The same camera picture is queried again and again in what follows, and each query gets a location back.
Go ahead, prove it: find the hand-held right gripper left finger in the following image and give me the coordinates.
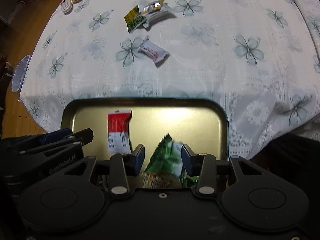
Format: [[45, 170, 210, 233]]
[[65, 144, 146, 196]]

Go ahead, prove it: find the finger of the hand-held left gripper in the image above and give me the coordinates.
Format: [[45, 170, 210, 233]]
[[37, 127, 73, 145], [64, 128, 94, 147]]

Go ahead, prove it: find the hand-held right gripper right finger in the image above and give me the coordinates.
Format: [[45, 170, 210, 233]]
[[181, 144, 271, 195]]

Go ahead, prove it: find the green white snack packet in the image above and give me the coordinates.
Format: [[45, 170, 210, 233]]
[[144, 133, 185, 181]]

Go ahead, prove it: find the brown patterned snack packet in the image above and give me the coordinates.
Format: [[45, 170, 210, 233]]
[[141, 172, 181, 189]]

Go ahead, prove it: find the red white snack packet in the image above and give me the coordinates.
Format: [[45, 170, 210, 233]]
[[107, 109, 133, 155]]

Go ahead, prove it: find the golden metal tin tray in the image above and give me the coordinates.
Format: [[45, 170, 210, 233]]
[[61, 97, 229, 189]]

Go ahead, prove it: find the small green snack packet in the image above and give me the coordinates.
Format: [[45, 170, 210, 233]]
[[180, 172, 201, 189]]

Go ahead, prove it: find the silver rimmed round dish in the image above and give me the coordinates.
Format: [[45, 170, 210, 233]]
[[10, 55, 31, 93]]

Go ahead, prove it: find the white floral tablecloth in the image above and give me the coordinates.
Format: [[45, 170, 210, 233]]
[[19, 0, 320, 161]]

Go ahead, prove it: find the person's black clothing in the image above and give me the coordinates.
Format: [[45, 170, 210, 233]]
[[261, 129, 320, 195]]

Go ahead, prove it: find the white pink snack packet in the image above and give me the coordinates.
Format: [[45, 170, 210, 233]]
[[138, 37, 170, 65]]

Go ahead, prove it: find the yellow green snack packet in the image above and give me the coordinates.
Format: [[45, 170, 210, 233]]
[[124, 5, 148, 33]]

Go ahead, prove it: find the white round container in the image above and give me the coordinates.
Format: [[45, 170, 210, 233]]
[[60, 0, 73, 15]]

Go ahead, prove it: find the plain white snack packet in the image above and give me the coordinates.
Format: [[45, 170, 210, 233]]
[[143, 3, 177, 28]]

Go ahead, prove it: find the silver foil snack packet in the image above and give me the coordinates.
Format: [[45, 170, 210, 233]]
[[138, 0, 167, 15]]

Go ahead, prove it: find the white lace cushion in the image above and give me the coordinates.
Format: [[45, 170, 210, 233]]
[[289, 0, 320, 39]]

